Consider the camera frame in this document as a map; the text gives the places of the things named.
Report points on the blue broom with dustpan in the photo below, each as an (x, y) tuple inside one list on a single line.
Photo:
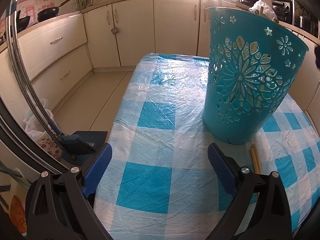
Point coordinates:
[(97, 136)]

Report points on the black wok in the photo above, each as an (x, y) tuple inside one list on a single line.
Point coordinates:
[(48, 13)]

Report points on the small hanging metal cup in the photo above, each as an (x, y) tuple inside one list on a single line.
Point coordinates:
[(114, 31)]

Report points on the black frying pan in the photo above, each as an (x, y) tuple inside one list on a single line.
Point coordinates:
[(22, 21)]

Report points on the floral printed bag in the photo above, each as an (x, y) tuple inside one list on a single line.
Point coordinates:
[(48, 147)]

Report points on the pink wall stickers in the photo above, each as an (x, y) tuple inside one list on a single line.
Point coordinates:
[(37, 2)]

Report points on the cream cabinet door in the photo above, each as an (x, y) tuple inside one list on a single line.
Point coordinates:
[(100, 37), (204, 30), (176, 27), (133, 30)]

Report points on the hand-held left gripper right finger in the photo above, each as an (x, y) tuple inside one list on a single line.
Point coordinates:
[(220, 165)]

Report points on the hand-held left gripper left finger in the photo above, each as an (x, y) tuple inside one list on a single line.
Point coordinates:
[(100, 170)]

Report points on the cream drawer front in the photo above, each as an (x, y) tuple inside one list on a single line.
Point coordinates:
[(52, 42), (62, 75)]

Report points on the crumpled white plastic bag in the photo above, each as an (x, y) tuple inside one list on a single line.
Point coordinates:
[(262, 5)]

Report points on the teal perforated plastic basket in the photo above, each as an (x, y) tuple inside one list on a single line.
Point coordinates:
[(250, 135)]

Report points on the blue white checked tablecloth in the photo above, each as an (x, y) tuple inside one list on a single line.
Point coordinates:
[(162, 105)]

